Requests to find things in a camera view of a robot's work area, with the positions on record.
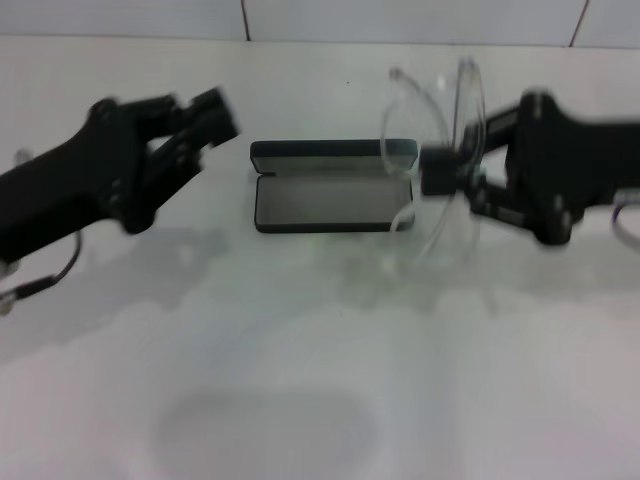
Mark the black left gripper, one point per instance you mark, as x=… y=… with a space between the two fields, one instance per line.
x=90 y=180

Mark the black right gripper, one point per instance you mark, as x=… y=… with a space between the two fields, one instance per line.
x=560 y=165

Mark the clear white glasses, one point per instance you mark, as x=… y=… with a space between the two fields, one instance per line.
x=470 y=110

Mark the black glasses case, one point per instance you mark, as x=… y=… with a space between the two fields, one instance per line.
x=320 y=205

